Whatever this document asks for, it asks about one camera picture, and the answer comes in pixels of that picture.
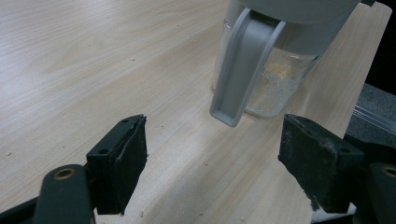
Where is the metal floor rail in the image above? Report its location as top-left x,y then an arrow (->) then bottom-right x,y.
353,104 -> 396,136

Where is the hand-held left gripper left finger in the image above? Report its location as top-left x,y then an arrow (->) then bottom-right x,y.
86,114 -> 149,217

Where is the beige sauce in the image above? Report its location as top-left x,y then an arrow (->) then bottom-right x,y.
264,61 -> 297,82

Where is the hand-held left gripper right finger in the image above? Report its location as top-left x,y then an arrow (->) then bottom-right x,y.
277,113 -> 366,214

